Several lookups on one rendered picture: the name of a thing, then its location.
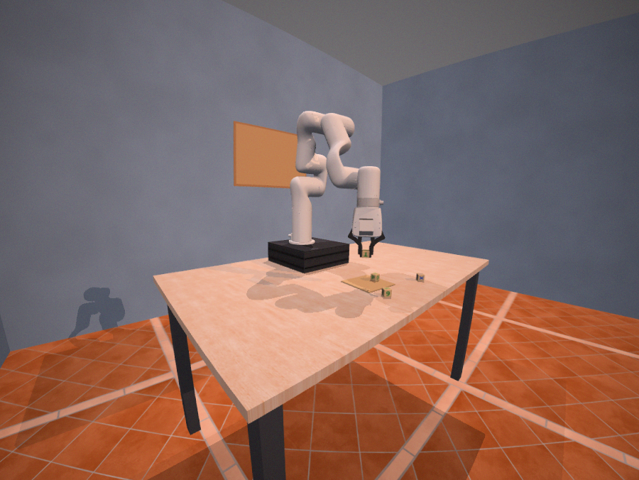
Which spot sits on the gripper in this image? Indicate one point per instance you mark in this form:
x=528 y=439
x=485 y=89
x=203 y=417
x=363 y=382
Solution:
x=367 y=213

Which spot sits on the tan flat mat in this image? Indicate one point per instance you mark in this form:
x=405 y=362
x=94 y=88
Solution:
x=364 y=283

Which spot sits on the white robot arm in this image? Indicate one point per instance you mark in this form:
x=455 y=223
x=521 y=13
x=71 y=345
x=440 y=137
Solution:
x=334 y=128

